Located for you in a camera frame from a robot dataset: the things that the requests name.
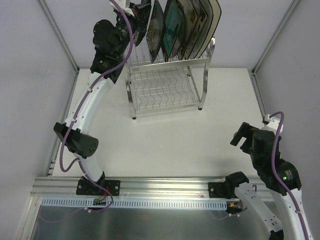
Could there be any dark floral square plate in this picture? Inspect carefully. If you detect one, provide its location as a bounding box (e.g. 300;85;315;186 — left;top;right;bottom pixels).
146;0;165;63

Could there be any black square plate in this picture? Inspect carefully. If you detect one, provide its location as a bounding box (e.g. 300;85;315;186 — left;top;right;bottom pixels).
161;0;184;62

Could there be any colourful flower plate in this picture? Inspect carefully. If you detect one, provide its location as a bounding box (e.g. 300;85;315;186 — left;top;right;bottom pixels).
184;0;208;60
178;0;201;60

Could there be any round silver-rimmed plate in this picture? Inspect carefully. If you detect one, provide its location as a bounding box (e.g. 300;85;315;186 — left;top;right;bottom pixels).
170;0;186;59

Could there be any white square plate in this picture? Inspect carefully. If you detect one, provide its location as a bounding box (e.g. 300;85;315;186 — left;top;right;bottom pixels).
198;0;222;56
190;0;214;59

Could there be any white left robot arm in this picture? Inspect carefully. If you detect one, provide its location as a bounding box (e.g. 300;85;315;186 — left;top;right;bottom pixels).
53;0;152;195

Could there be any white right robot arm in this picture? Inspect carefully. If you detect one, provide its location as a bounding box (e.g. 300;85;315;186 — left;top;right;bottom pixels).
217;122;313;240

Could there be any stainless steel dish rack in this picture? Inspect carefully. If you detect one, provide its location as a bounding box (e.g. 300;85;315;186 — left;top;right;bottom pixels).
123;37;216;120

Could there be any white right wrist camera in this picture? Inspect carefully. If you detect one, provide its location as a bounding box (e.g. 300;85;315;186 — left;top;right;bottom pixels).
260;111;284;134

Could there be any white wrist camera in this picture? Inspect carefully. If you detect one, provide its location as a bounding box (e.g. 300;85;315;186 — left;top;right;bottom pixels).
260;111;284;134
110;0;134;16

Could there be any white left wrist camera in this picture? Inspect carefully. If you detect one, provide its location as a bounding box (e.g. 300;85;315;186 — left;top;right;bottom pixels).
110;0;134;16

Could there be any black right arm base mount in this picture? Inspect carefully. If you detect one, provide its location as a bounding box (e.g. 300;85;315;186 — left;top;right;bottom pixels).
207;171;249;199

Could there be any white slotted cable duct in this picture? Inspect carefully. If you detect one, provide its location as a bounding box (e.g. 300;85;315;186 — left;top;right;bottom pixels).
41;197;228;211

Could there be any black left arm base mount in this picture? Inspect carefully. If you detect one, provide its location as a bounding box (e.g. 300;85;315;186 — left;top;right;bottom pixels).
76;177;121;197

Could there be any aluminium rail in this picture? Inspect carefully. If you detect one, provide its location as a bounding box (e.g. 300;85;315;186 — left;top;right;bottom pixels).
30;176;225;201

